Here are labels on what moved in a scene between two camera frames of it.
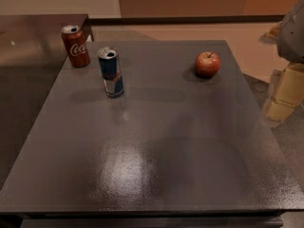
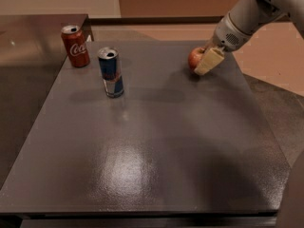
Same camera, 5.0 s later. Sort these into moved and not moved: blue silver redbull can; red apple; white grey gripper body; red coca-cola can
Moved: red apple; white grey gripper body
Not moved: blue silver redbull can; red coca-cola can
